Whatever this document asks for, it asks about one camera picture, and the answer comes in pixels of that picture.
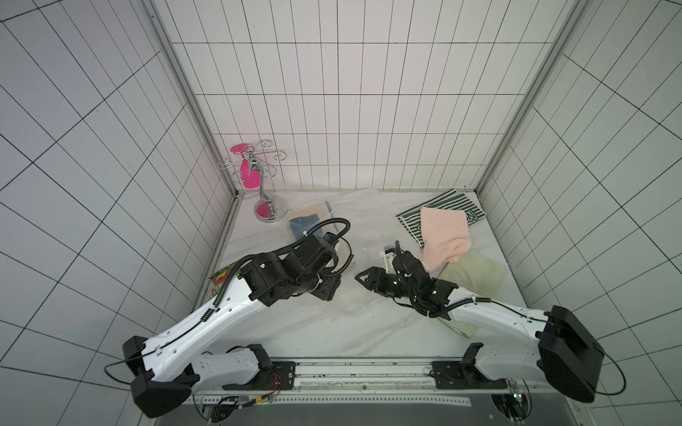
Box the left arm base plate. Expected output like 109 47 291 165
222 361 297 392

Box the green striped Doraemon towel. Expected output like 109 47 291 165
396 189 486 248

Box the chrome cup holder stand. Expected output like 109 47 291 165
218 140 289 223

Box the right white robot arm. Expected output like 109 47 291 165
355 246 606 403

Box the blue and cream towel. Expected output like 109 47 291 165
286 199 334 241

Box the pink towel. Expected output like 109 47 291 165
420 207 472 273

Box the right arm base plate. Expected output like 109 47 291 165
429 361 508 391

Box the clear plastic vacuum bag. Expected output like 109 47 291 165
228 185 422 347

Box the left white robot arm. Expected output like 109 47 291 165
122 233 341 418

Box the colourful snack packet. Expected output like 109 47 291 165
206 263 238 301

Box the pink plastic cup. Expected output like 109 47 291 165
230 144 261 190

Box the aluminium mounting rail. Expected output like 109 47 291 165
151 355 582 395

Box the light green towel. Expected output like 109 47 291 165
436 248 509 339

